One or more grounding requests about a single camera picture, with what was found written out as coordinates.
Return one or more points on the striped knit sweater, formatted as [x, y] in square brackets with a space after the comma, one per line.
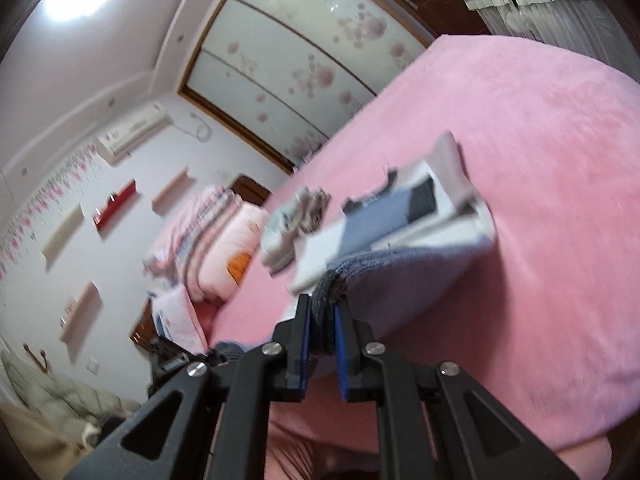
[380, 270]

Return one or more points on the pink flower wall decals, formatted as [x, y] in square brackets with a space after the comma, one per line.
[40, 210]

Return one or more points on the grey quilted cloth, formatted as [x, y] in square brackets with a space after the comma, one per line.
[65, 395]

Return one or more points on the pink bed blanket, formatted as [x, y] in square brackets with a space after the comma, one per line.
[525, 160]

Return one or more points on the red wall shelf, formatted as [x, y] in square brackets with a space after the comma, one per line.
[115, 205]

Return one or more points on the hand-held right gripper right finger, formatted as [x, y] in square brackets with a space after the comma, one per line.
[344, 360]

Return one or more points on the dark wooden headboard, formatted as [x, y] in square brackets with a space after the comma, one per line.
[252, 189]

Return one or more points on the beige folded garment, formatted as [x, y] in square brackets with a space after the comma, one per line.
[274, 256]

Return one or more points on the pink wall shelf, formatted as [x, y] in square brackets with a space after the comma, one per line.
[80, 312]
[170, 190]

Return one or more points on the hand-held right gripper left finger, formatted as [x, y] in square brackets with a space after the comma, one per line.
[303, 370]

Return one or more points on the beige wall shelf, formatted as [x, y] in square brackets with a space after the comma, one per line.
[62, 235]

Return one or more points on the floral sliding-door wardrobe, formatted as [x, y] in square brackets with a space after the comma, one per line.
[300, 60]

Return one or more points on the pink ruffled pillow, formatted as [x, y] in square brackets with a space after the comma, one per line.
[195, 215]

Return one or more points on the small printed pillow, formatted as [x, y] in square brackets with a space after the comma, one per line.
[175, 320]

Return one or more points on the white air conditioner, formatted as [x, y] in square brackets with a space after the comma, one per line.
[132, 132]

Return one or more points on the grey diamond-pattern folded garment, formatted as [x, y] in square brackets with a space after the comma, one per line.
[292, 215]

